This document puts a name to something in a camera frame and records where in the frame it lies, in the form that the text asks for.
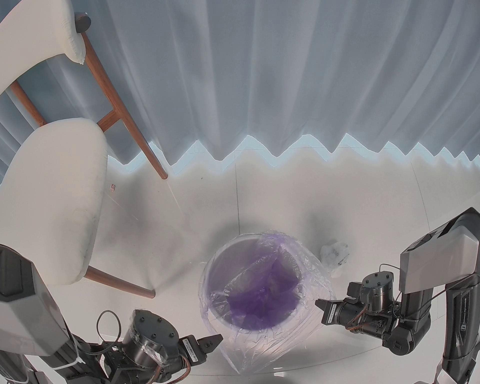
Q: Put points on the purple plastic bag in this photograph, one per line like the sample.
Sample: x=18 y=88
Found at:
x=262 y=300

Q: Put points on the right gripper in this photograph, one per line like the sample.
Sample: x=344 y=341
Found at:
x=345 y=315

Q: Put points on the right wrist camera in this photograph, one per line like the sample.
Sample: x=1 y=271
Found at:
x=354 y=289

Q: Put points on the white trash bin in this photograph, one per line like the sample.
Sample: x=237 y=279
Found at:
x=228 y=262

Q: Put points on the pale blue curtain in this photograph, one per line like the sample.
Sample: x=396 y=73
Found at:
x=281 y=75

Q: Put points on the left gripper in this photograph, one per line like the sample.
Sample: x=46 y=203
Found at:
x=191 y=350

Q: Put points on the white cushioned wooden chair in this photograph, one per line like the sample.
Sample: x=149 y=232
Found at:
x=56 y=195

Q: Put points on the crumpled white paper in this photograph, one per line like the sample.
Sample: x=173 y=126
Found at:
x=335 y=255

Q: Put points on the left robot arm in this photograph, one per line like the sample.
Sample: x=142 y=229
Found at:
x=30 y=311

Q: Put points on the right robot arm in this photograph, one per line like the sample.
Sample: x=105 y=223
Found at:
x=435 y=262

